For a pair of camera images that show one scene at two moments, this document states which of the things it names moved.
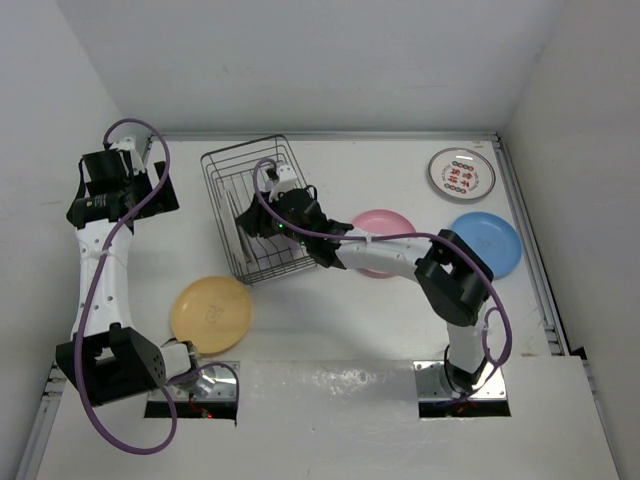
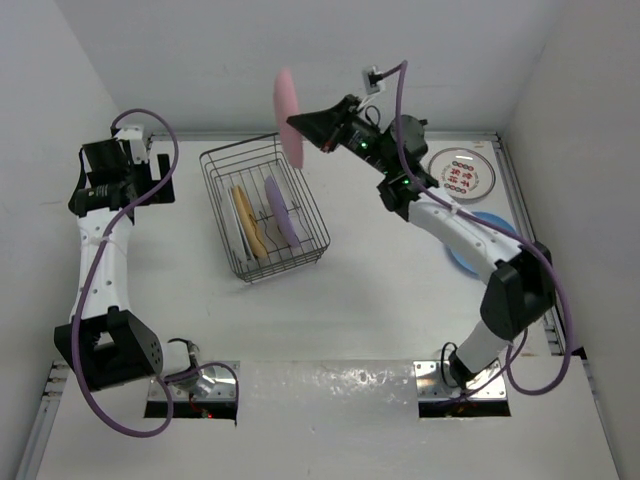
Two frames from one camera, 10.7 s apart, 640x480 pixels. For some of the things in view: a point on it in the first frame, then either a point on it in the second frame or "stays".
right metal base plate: (433, 382) stays
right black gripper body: (263, 224) → (357, 134)
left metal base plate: (212, 382) stays
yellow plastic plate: (212, 312) → (248, 220)
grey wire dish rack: (230, 174) stays
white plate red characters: (462, 173) stays
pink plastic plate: (382, 222) → (286, 107)
